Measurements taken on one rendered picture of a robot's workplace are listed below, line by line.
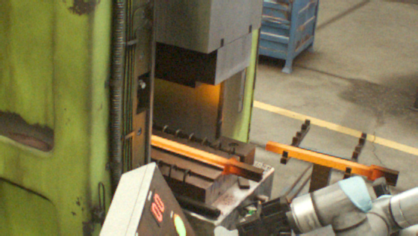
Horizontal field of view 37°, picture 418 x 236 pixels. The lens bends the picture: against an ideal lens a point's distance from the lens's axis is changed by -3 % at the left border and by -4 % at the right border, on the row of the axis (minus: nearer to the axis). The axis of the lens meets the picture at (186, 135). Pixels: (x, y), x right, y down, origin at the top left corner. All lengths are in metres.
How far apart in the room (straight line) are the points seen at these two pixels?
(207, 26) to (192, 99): 0.60
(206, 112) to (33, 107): 0.66
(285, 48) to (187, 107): 3.53
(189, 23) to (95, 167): 0.40
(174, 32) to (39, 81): 0.34
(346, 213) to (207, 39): 0.52
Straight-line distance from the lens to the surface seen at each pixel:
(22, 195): 1.75
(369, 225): 1.31
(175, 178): 1.73
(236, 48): 1.64
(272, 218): 1.30
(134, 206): 1.21
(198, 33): 1.49
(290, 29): 5.47
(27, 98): 1.60
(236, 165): 1.76
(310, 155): 2.06
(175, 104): 2.09
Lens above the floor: 1.84
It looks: 26 degrees down
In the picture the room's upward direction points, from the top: 4 degrees clockwise
